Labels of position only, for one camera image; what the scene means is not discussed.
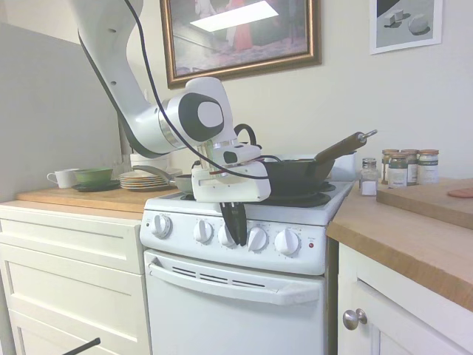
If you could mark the white drawer cabinet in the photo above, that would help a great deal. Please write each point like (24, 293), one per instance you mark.
(66, 281)

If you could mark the dark spice jar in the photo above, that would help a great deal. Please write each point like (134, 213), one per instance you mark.
(398, 172)

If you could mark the white pot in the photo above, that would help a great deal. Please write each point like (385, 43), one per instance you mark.
(155, 164)

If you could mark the white burner knob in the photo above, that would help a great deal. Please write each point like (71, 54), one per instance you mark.
(257, 239)
(222, 234)
(287, 242)
(203, 231)

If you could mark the grey art poster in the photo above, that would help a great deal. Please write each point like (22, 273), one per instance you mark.
(406, 22)

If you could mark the white mug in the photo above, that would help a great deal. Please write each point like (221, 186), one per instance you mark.
(66, 177)

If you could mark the silver cabinet knob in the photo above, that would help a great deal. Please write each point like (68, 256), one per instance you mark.
(353, 320)

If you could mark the glass salt shaker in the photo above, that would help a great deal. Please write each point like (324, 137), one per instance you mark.
(368, 177)

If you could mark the pink flat disc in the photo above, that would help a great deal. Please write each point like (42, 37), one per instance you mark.
(462, 193)

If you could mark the white door cabinet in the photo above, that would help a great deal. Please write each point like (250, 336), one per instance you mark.
(406, 333)

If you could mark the pale spice jar copper lid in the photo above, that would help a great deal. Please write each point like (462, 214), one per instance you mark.
(428, 168)

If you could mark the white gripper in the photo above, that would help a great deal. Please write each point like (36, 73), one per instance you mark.
(229, 188)

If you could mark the beige plate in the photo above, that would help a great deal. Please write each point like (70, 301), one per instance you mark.
(142, 178)
(142, 174)
(142, 186)
(142, 182)

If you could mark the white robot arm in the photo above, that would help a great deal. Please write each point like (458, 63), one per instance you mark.
(111, 74)

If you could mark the white oven temperature knob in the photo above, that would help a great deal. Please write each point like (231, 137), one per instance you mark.
(161, 226)

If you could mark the black stove burner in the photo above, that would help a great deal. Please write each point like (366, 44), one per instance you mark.
(186, 196)
(329, 186)

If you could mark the green bowl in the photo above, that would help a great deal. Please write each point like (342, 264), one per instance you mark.
(92, 175)

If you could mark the black tripod leg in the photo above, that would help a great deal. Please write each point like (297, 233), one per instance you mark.
(85, 345)

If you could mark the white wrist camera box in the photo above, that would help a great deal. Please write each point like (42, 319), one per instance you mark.
(244, 151)

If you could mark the small grey pan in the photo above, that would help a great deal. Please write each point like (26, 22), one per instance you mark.
(183, 183)

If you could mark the white oven door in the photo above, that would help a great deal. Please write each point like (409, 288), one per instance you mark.
(229, 325)

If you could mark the gold framed painting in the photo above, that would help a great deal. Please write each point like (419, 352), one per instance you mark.
(258, 48)

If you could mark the white electric stove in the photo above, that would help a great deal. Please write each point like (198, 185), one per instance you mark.
(173, 207)

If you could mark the wooden cutting board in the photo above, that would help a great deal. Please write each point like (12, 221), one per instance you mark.
(425, 203)

